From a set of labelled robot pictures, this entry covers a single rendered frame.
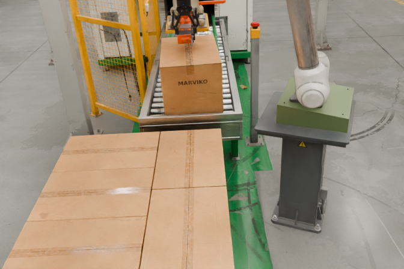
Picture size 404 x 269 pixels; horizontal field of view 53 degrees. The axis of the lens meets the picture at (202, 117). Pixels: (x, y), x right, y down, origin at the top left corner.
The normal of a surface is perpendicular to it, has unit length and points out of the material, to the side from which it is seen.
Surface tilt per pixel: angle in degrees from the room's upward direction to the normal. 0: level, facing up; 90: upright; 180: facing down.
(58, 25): 90
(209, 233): 0
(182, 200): 0
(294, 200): 90
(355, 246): 0
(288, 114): 90
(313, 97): 98
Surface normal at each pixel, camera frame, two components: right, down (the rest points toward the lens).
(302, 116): -0.37, 0.47
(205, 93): 0.07, 0.48
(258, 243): -0.05, -0.87
